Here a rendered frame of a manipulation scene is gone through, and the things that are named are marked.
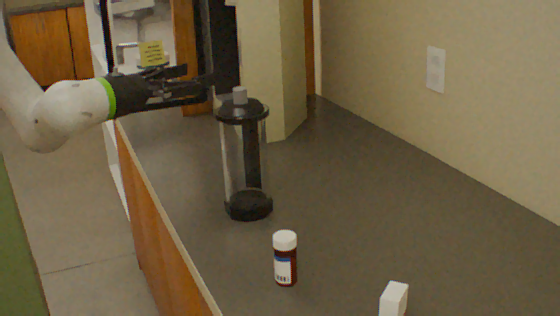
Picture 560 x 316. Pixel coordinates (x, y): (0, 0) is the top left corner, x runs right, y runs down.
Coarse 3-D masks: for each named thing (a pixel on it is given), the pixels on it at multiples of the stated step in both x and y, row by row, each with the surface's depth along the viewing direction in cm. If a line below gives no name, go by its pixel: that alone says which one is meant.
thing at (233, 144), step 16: (224, 128) 106; (240, 128) 105; (256, 128) 106; (224, 144) 108; (240, 144) 106; (256, 144) 107; (224, 160) 110; (240, 160) 107; (256, 160) 108; (224, 176) 112; (240, 176) 109; (256, 176) 109; (240, 192) 110; (256, 192) 111; (240, 208) 112
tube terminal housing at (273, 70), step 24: (240, 0) 135; (264, 0) 138; (288, 0) 146; (240, 24) 137; (264, 24) 140; (288, 24) 148; (264, 48) 142; (288, 48) 150; (240, 72) 145; (264, 72) 145; (288, 72) 152; (264, 96) 147; (288, 96) 154; (288, 120) 156
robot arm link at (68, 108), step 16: (64, 80) 99; (96, 80) 104; (48, 96) 96; (64, 96) 96; (80, 96) 98; (96, 96) 101; (112, 96) 104; (32, 112) 102; (48, 112) 96; (64, 112) 96; (80, 112) 97; (96, 112) 101; (112, 112) 105; (48, 128) 98; (64, 128) 97; (80, 128) 99
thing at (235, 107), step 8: (240, 88) 106; (240, 96) 106; (224, 104) 107; (232, 104) 107; (240, 104) 106; (248, 104) 106; (256, 104) 106; (224, 112) 105; (232, 112) 104; (240, 112) 104; (248, 112) 104; (256, 112) 105
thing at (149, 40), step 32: (128, 0) 155; (160, 0) 158; (128, 32) 159; (160, 32) 162; (192, 32) 164; (128, 64) 162; (160, 64) 165; (192, 64) 168; (160, 96) 169; (192, 96) 172
